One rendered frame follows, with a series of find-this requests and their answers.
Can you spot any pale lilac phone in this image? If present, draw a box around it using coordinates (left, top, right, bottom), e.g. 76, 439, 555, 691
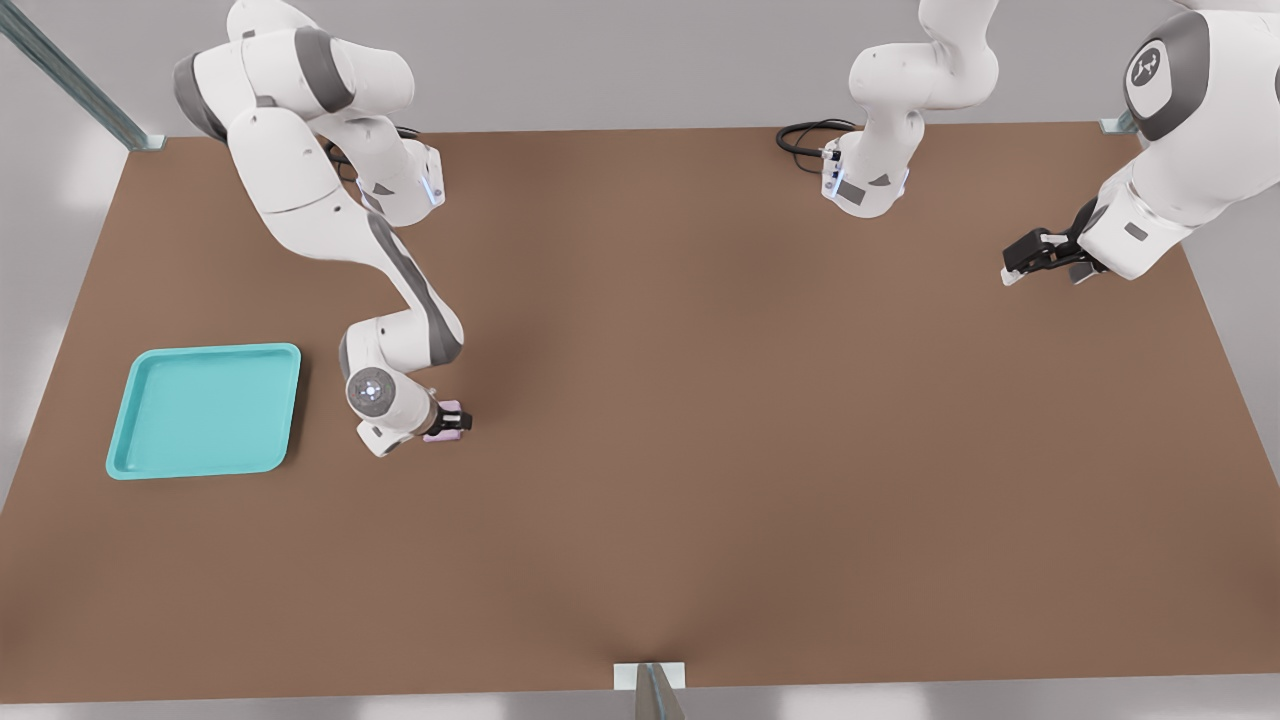
423, 401, 467, 444

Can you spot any pale blue-green tray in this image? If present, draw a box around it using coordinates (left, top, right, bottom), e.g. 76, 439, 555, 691
106, 343, 302, 480

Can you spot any black cable loop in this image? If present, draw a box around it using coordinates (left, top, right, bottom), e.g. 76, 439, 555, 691
776, 119, 861, 161
322, 125, 423, 183

